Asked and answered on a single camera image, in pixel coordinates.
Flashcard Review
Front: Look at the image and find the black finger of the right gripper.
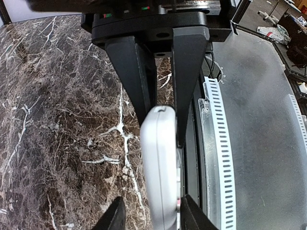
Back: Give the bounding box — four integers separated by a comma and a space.
171, 27, 210, 148
105, 36, 157, 125

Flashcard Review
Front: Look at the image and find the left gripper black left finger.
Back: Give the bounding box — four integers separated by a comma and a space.
92, 196, 126, 230

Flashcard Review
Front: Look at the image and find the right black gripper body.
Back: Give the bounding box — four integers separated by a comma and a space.
81, 0, 240, 58

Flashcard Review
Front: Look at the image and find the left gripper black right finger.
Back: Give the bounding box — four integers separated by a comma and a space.
180, 195, 217, 230

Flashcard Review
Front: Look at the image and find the white remote control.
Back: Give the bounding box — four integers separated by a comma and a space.
140, 105, 178, 230

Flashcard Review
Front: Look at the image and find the black front rail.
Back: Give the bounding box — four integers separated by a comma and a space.
182, 73, 207, 214

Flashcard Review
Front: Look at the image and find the white slotted cable duct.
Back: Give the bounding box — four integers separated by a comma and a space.
198, 77, 237, 230

